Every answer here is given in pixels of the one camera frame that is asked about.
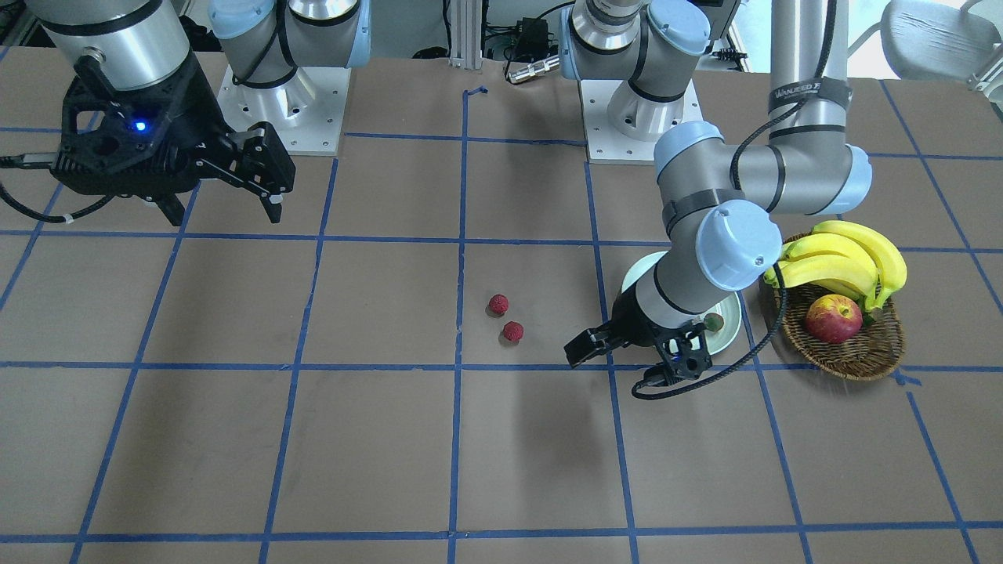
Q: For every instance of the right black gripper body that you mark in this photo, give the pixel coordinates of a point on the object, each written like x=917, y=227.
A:
x=205, y=106

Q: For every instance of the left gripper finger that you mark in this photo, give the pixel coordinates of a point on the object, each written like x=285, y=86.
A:
x=593, y=342
x=694, y=335

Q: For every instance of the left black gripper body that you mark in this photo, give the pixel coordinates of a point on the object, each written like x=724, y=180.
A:
x=636, y=326

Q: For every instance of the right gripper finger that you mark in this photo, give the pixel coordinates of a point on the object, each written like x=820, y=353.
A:
x=256, y=161
x=172, y=208

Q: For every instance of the red strawberry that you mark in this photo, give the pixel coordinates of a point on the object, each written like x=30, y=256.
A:
x=713, y=322
x=498, y=305
x=512, y=332

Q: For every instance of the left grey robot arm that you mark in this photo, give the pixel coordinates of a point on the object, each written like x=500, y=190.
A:
x=718, y=197

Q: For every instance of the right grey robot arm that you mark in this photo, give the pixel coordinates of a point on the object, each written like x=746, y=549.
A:
x=139, y=43

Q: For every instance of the light green plate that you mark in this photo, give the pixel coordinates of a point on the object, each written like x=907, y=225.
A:
x=725, y=317

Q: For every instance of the red apple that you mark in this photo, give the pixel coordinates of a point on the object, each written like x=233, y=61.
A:
x=833, y=318

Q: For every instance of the yellow banana bunch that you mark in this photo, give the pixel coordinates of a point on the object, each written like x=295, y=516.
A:
x=846, y=257

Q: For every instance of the brown wicker basket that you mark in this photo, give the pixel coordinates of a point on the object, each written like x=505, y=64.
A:
x=874, y=352

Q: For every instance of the silver cylindrical connector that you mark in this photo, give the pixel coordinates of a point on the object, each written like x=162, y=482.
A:
x=533, y=70

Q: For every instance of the grey chair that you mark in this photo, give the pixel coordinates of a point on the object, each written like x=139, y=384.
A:
x=927, y=40

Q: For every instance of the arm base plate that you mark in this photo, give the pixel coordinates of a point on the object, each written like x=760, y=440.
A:
x=622, y=127
x=307, y=112

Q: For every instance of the aluminium profile post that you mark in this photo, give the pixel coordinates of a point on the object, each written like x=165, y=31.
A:
x=466, y=20

